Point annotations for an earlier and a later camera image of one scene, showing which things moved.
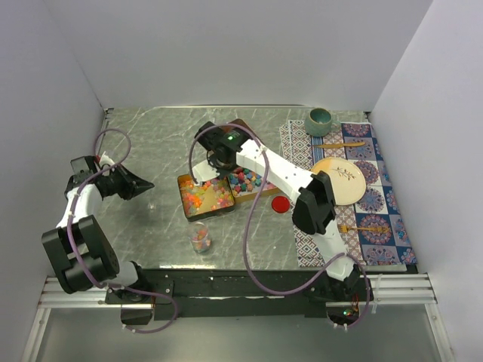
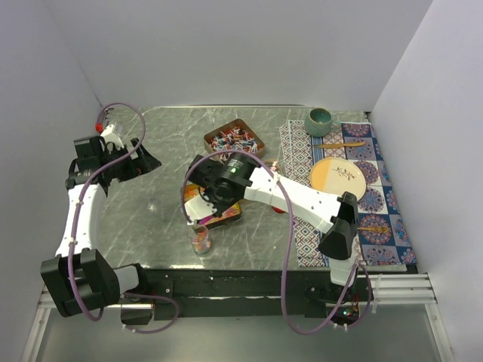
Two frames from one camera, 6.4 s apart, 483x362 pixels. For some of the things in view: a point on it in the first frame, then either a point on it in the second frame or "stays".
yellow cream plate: x=348 y=185 stays
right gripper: x=213 y=160 to x=208 y=194
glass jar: x=200 y=237 stays
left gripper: x=132 y=184 to x=143 y=164
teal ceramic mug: x=319 y=122 stays
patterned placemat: x=379 y=207 stays
